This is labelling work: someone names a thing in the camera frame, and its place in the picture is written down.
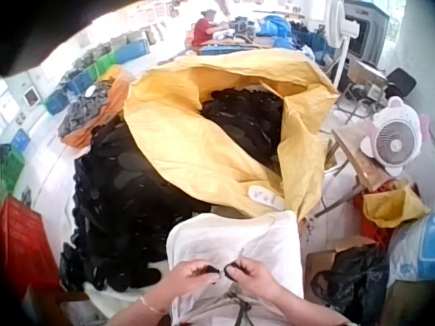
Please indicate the heap of black insoles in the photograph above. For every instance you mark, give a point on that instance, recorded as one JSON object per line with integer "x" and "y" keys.
{"x": 119, "y": 203}

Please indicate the orange sack of grey insoles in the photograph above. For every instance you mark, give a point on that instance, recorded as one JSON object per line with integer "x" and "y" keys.
{"x": 85, "y": 112}

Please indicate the black chair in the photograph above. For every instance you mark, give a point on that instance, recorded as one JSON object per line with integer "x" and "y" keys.
{"x": 402, "y": 83}

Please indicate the person's left hand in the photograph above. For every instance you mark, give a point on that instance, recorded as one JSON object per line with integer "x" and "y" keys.
{"x": 185, "y": 280}

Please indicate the metal machine table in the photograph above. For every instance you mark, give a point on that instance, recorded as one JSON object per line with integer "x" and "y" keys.
{"x": 368, "y": 76}

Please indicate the red crate with yellow bag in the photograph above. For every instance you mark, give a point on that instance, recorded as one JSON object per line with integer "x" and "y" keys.
{"x": 391, "y": 207}

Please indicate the small black fabric piece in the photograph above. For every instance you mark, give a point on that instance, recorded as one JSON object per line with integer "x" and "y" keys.
{"x": 217, "y": 270}

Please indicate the white standing fan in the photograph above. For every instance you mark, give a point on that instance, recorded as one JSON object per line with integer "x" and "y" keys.
{"x": 338, "y": 30}

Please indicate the cardboard box with black bag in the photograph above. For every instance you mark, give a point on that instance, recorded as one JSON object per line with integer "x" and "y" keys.
{"x": 353, "y": 275}

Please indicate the cluttered work table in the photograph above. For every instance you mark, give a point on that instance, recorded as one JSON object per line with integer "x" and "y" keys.
{"x": 265, "y": 34}

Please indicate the grey air cooler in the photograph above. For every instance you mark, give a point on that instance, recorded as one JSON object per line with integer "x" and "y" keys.
{"x": 368, "y": 32}

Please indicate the person's right hand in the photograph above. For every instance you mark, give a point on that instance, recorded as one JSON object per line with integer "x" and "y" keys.
{"x": 256, "y": 283}

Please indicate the pile of black insoles in sack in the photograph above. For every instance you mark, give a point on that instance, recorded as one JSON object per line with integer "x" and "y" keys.
{"x": 248, "y": 122}

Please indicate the white woven sack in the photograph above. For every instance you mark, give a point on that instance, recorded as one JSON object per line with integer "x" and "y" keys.
{"x": 238, "y": 237}

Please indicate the white insole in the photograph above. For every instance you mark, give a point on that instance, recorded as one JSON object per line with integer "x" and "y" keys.
{"x": 265, "y": 197}

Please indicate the white and blue sack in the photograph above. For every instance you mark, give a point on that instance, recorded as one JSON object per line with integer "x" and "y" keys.
{"x": 414, "y": 251}

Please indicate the red plastic crate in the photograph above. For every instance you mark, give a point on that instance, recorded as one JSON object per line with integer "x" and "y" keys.
{"x": 23, "y": 244}

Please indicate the row of blue and green crates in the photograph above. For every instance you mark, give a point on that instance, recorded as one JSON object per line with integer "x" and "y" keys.
{"x": 85, "y": 76}

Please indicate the stack of green crates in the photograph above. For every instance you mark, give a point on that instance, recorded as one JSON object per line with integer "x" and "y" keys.
{"x": 12, "y": 163}

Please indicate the large yellow woven sack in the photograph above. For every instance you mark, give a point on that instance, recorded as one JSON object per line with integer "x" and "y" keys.
{"x": 190, "y": 146}

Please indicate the wooden stool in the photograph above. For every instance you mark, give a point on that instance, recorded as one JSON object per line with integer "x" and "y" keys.
{"x": 353, "y": 149}

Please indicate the white bear-eared desk fan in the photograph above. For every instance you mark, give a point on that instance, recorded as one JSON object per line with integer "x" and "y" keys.
{"x": 396, "y": 142}

